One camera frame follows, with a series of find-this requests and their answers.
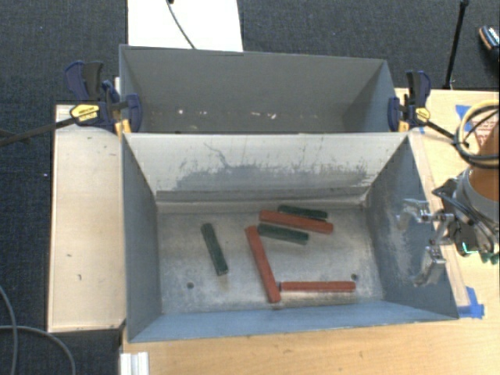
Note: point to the red-brown flat block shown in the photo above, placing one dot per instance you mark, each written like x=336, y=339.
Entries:
x=262, y=264
x=296, y=221
x=317, y=286

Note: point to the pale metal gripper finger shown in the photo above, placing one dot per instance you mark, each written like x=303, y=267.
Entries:
x=433, y=264
x=422, y=216

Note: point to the pale wood flat board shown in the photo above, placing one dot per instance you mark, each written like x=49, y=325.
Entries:
x=86, y=229

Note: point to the grey metal bin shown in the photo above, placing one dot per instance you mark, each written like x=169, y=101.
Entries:
x=242, y=162

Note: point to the dark green flat block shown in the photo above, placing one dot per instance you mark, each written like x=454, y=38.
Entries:
x=302, y=212
x=283, y=234
x=214, y=249

